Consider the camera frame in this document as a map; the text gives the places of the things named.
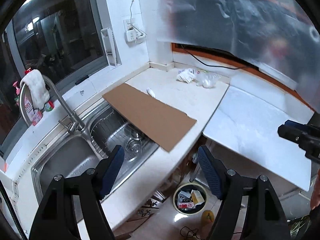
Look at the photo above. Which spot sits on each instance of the white wall holder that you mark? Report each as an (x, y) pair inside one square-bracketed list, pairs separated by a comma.
[(109, 46)]

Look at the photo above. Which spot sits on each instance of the translucent plastic sheet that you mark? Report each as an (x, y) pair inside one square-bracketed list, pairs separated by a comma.
[(281, 37)]

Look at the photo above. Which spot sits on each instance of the brown cardboard sheet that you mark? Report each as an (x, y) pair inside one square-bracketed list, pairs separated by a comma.
[(164, 124)]

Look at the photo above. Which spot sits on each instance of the crumpled white paper trash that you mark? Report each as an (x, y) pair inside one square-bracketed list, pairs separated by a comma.
[(186, 75)]

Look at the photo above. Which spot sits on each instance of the red and white box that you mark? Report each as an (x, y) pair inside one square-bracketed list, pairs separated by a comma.
[(186, 205)]

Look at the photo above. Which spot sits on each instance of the white cloth on faucet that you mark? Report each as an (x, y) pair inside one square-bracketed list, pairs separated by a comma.
[(37, 86)]

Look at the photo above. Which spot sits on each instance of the yellow rimmed trash bin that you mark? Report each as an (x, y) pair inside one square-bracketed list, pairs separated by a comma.
[(183, 194)]

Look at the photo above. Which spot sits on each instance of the crumpled clear plastic wrap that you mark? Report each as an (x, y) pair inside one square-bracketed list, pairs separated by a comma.
[(207, 80)]

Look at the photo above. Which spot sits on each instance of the pink dish soap bottle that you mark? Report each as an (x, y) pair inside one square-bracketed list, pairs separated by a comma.
[(34, 115)]

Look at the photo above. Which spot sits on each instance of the white wall socket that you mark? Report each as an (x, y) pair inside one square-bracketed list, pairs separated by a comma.
[(132, 33)]

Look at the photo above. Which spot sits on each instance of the stainless steel sink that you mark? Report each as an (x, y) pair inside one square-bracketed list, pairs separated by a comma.
[(73, 154)]

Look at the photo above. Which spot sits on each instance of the white and yellow medicine box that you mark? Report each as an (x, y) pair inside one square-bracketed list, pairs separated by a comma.
[(197, 197)]

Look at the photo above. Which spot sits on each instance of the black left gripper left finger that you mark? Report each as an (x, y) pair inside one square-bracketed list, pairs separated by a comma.
[(96, 184)]

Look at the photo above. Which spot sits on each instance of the dark window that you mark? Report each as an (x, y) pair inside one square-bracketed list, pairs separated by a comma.
[(60, 38)]

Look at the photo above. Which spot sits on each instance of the small white paper scrap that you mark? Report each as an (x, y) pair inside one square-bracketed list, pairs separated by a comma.
[(151, 93)]

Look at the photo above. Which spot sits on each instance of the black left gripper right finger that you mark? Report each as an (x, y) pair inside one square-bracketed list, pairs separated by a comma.
[(227, 186)]

